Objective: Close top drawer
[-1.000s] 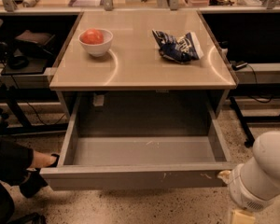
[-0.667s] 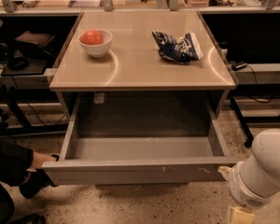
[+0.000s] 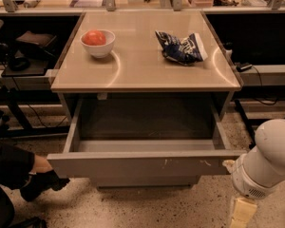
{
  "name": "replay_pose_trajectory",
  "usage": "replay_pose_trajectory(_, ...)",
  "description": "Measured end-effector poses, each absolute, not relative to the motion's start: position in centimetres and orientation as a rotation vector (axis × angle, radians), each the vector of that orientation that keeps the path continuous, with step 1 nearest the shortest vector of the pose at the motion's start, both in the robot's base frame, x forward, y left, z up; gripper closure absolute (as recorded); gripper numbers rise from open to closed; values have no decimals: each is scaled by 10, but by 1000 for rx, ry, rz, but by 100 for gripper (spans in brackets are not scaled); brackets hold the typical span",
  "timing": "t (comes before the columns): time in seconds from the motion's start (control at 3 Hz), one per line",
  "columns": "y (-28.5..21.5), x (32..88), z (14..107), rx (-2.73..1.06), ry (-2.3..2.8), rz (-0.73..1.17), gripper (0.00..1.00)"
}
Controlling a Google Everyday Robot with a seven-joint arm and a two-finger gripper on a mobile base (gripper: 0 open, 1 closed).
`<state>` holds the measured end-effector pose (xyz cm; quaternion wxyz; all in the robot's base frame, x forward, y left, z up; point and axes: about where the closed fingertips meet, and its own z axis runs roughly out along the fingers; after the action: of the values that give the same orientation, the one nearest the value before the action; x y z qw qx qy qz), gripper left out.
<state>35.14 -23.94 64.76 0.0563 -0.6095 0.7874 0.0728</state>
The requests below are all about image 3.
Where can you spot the yellow foam padded gripper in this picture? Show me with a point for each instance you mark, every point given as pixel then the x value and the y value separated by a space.
pixel 246 183

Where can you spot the grey metal top drawer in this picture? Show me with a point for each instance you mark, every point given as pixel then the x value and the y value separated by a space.
pixel 142 141

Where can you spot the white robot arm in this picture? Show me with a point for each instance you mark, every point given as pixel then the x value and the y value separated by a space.
pixel 256 175

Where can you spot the grey cabinet with tan top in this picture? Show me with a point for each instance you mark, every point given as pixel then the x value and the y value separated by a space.
pixel 135 67

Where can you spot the black desk leg right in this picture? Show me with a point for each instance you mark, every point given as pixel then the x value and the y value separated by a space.
pixel 245 119

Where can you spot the black power adapter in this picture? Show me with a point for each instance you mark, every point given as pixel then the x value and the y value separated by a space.
pixel 243 67

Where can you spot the blue crumpled chip bag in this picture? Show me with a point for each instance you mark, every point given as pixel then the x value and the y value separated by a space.
pixel 185 51

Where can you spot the white ceramic bowl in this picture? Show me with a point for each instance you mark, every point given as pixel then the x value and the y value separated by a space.
pixel 100 51

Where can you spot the red apple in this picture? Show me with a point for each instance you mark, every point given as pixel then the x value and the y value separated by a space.
pixel 94 38

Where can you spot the person in black clothes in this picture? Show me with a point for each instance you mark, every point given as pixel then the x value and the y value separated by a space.
pixel 31 174

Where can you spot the dark box on shelf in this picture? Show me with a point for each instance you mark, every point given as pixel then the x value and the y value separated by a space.
pixel 36 45

